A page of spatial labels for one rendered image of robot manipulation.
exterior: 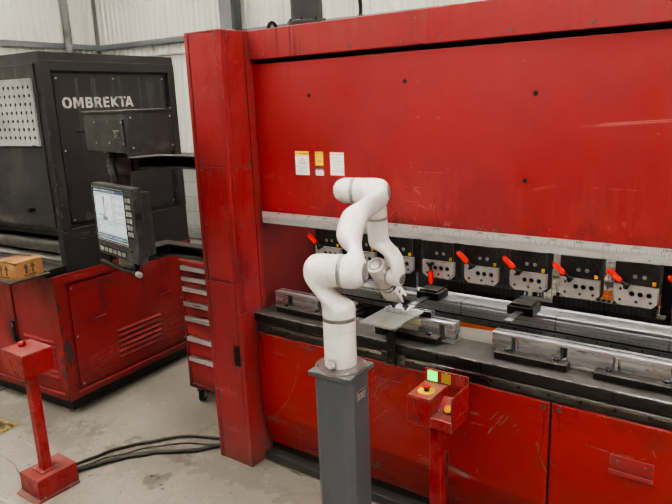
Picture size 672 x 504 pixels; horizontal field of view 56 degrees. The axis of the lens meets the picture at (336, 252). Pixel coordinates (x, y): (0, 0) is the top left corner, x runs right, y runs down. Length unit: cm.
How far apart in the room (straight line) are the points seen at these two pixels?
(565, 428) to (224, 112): 206
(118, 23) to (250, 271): 748
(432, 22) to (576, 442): 175
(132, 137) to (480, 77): 154
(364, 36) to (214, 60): 76
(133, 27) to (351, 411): 847
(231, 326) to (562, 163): 185
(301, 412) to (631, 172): 198
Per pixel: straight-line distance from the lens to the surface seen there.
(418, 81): 276
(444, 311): 318
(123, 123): 306
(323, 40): 301
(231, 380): 355
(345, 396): 231
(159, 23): 979
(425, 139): 275
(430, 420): 265
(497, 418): 281
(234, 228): 322
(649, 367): 267
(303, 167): 313
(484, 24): 263
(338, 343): 227
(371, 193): 239
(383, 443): 318
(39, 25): 1020
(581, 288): 261
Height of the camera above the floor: 195
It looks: 13 degrees down
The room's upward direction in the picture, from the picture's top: 2 degrees counter-clockwise
